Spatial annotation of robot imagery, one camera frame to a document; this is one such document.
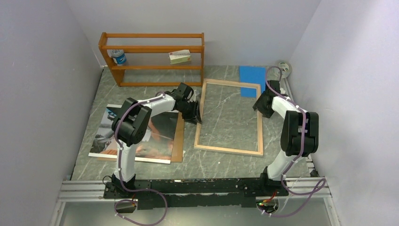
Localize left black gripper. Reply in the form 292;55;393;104
177;100;202;125

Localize wooden picture frame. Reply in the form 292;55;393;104
194;79;264;156

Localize printed photo of people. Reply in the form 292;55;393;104
88;104;180;165

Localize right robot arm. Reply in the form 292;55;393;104
253;80;319;195

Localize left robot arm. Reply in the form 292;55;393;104
104;83;202;199

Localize blue foam mat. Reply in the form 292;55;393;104
239;66;266;97

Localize clear tape roll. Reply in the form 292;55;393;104
271;60;293;79

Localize brown cardboard backing board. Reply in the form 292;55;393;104
96;115;185;163

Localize small white green box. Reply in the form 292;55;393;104
168;49;191;65

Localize orange wooden shelf rack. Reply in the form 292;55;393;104
98;32;205;87

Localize blue white small jar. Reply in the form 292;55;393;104
110;49;127;65

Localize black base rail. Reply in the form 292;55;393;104
103;173;288;210

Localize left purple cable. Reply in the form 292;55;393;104
112;91;169;226

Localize purple cable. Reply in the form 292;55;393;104
112;91;169;226
256;66;327;218

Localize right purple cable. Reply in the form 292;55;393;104
256;66;327;218

